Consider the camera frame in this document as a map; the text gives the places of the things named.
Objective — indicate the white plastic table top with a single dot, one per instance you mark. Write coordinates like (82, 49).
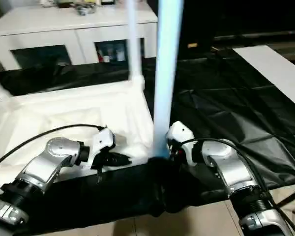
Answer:
(64, 110)

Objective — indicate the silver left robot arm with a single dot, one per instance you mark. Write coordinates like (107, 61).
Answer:
(59, 147)

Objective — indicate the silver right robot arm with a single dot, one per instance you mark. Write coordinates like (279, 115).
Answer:
(231, 167)

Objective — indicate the black plastic mat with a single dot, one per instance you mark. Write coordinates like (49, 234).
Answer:
(236, 98)

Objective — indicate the red and white container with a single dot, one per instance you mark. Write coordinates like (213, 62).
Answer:
(105, 57)

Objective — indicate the small yellow label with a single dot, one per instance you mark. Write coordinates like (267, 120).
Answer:
(192, 45)

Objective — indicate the black tripod leg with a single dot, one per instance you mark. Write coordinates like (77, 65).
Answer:
(291, 195)

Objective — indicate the white flat board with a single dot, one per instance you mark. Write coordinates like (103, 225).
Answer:
(273, 71)

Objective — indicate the white sideboard cabinet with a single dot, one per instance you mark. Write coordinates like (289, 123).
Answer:
(51, 24)

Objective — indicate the black low cabinet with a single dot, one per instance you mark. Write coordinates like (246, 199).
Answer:
(236, 17)

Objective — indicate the bag of black items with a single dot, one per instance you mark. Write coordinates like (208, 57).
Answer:
(86, 10)

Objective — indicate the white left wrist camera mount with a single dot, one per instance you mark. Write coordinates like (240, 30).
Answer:
(103, 138)

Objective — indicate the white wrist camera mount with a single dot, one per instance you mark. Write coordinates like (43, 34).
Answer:
(103, 138)
(180, 131)

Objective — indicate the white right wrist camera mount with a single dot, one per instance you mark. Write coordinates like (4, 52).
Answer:
(180, 131)

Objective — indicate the dark frame with yellow cards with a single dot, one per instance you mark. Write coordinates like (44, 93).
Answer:
(88, 2)

